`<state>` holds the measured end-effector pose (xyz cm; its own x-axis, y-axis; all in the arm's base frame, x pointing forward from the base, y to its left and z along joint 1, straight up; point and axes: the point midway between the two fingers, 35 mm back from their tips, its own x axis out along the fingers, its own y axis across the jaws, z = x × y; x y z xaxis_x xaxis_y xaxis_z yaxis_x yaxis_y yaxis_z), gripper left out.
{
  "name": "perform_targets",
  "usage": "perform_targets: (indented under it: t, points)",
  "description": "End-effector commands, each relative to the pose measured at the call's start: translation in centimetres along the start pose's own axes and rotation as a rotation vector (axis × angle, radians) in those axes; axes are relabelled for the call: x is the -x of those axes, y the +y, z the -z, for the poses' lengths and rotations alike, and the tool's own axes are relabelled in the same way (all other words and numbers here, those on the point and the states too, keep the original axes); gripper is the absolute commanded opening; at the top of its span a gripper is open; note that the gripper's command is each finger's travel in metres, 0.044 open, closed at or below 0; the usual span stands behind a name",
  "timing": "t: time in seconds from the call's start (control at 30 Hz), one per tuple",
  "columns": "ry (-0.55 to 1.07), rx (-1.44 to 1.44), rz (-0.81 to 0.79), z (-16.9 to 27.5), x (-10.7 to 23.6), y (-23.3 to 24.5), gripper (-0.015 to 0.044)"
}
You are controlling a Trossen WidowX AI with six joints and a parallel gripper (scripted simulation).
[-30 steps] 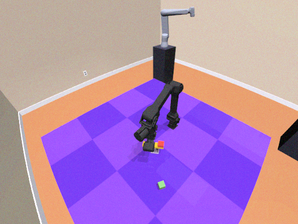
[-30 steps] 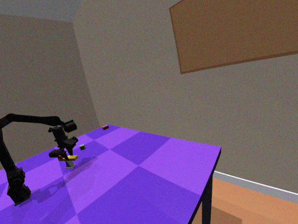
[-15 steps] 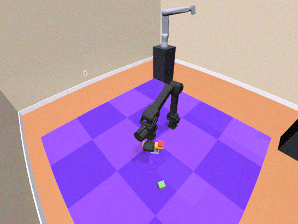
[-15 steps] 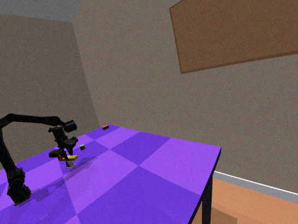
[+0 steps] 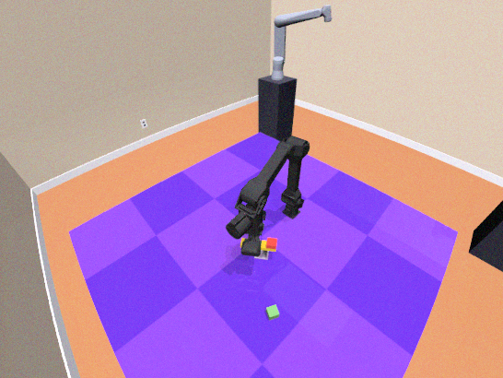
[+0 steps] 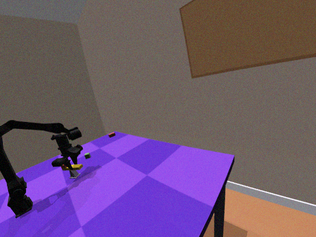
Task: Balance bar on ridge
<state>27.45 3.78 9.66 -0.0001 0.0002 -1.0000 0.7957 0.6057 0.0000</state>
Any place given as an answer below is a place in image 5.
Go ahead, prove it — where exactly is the green block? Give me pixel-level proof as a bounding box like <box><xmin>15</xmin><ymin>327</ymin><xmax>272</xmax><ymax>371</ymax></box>
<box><xmin>266</xmin><ymin>304</ymin><xmax>279</xmax><ymax>321</ymax></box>

